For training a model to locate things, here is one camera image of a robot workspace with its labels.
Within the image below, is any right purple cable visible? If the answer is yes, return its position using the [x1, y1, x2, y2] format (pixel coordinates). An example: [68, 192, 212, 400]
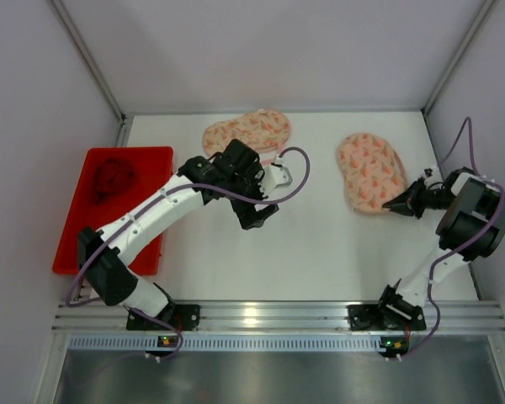
[397, 116, 502, 359]

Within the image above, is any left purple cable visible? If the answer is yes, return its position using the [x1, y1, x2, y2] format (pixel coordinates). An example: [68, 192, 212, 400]
[63, 146, 311, 359]

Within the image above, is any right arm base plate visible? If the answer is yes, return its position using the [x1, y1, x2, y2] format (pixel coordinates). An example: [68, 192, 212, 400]
[348, 303, 427, 332]

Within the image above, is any purple cable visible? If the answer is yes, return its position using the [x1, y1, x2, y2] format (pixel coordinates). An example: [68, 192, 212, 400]
[397, 116, 502, 359]
[63, 146, 311, 359]

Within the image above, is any right aluminium frame post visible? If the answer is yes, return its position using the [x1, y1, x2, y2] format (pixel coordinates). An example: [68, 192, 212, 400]
[421, 0, 500, 120]

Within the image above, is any perforated cable duct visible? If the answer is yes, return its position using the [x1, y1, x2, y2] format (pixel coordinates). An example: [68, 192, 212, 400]
[69, 334, 409, 351]

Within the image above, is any left aluminium frame post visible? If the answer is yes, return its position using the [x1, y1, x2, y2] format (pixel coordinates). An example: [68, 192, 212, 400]
[47, 0, 125, 122]

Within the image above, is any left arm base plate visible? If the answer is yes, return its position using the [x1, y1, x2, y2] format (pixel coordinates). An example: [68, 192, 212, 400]
[125, 303, 201, 332]

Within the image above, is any aluminium front rail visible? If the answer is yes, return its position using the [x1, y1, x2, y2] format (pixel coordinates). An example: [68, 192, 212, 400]
[51, 300, 505, 335]

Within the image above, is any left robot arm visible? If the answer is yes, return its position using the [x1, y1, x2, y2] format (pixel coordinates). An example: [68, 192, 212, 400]
[77, 140, 289, 320]

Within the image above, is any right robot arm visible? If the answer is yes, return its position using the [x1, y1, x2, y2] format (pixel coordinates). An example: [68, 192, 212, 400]
[377, 167, 505, 330]

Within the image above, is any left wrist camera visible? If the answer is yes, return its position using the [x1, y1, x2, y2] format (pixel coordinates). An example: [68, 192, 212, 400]
[261, 164, 293, 194]

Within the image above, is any dark red bra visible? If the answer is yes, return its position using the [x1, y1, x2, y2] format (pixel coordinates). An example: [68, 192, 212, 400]
[92, 157, 136, 205]

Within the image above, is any red plastic bin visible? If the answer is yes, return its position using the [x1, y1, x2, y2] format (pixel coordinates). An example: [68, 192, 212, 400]
[52, 146, 173, 275]

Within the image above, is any aluminium frame post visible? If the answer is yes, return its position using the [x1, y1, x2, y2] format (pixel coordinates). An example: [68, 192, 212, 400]
[421, 0, 500, 120]
[47, 0, 125, 122]

